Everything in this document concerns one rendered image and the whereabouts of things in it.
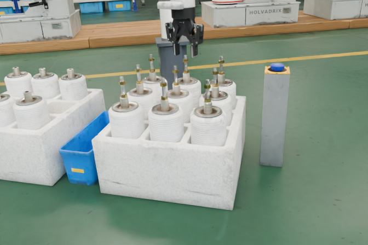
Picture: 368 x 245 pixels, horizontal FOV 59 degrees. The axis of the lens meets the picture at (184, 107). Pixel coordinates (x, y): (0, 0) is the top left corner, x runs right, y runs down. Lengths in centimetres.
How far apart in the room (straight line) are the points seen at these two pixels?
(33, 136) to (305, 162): 85
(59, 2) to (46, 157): 218
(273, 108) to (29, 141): 73
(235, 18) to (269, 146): 218
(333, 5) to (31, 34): 273
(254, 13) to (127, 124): 243
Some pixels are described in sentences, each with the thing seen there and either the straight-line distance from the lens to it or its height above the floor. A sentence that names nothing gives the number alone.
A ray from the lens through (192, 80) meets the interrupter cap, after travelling 111.
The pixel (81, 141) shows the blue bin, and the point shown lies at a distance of 115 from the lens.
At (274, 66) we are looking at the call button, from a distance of 99.
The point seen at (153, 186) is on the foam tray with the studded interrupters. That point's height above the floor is 5.
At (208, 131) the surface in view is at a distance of 84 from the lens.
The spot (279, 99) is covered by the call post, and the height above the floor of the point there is 23.
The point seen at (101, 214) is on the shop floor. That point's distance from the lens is 96.
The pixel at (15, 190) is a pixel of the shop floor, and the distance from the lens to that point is 116.
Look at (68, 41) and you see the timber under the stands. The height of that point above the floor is 7.
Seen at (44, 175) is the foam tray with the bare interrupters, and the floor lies 4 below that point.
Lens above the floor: 60
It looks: 23 degrees down
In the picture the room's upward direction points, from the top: 3 degrees counter-clockwise
